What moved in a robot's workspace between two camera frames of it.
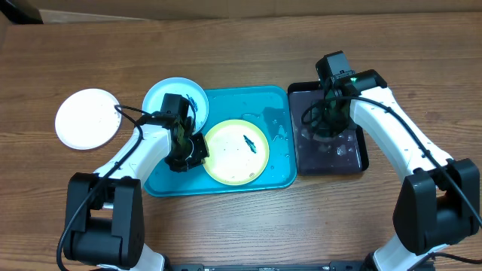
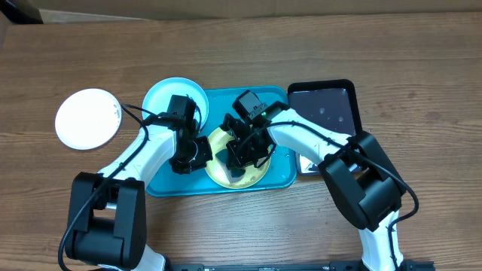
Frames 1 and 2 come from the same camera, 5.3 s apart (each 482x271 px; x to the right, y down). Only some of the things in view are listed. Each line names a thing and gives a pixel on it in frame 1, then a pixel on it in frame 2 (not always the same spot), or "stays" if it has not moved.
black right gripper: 320,126 -> 239,159
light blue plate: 197,101 stays
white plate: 87,119 stays
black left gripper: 201,151 stays
